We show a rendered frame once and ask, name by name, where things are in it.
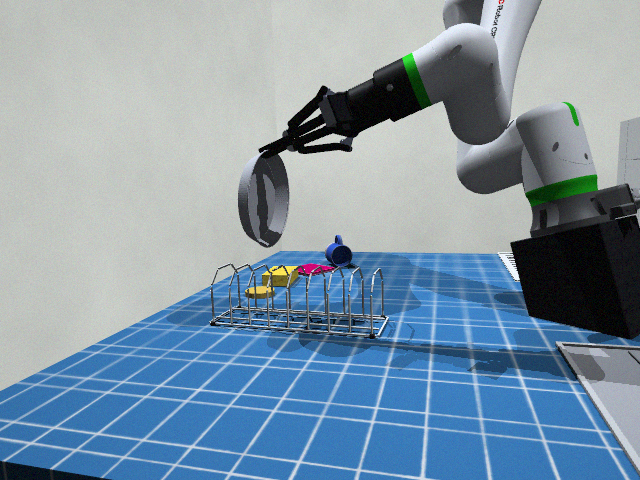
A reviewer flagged white ribbed draining mat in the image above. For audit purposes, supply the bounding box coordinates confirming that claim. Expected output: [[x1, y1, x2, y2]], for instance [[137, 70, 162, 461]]
[[498, 252, 520, 282]]

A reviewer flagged silver wire dish rack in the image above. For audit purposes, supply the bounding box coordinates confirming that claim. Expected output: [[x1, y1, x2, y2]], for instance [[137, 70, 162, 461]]
[[209, 263, 389, 339]]

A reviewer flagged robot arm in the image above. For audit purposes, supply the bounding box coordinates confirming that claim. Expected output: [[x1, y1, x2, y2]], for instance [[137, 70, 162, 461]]
[[373, 0, 640, 238]]

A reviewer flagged blue mug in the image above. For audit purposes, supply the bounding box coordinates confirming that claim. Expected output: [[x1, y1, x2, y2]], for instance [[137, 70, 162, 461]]
[[325, 235, 352, 267]]

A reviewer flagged white tiled backsplash wall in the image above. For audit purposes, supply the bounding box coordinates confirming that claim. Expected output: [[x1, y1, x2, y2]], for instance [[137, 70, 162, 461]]
[[617, 117, 640, 190]]

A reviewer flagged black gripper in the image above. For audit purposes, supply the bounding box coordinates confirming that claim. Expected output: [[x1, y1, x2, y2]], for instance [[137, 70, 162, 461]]
[[258, 78, 390, 159]]

